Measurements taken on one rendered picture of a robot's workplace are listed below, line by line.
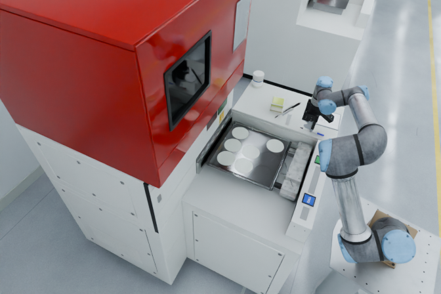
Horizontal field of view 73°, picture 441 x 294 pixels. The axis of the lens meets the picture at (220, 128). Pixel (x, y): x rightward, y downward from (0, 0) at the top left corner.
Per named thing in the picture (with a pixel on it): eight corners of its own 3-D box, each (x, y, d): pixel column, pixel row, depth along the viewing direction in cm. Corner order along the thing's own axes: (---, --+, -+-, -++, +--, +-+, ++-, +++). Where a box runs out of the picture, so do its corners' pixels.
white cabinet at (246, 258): (186, 262, 212) (180, 201, 154) (239, 165, 274) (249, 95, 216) (273, 307, 195) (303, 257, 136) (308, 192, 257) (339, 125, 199)
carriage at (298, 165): (278, 195, 155) (279, 192, 152) (297, 147, 178) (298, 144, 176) (293, 201, 152) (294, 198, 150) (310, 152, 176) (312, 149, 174)
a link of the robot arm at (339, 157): (386, 268, 115) (359, 140, 101) (344, 270, 120) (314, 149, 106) (378, 247, 126) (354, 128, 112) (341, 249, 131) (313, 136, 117)
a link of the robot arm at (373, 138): (398, 140, 97) (364, 77, 137) (361, 146, 100) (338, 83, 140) (400, 167, 102) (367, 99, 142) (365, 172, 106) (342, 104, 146)
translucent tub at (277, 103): (269, 111, 182) (270, 103, 177) (271, 104, 187) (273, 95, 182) (281, 114, 181) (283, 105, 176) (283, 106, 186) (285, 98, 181)
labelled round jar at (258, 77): (250, 86, 199) (251, 74, 192) (253, 81, 203) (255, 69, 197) (260, 89, 197) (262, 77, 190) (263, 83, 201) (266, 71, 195)
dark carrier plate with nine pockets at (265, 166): (209, 163, 162) (209, 162, 161) (234, 123, 184) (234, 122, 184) (270, 188, 152) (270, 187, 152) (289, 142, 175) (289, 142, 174)
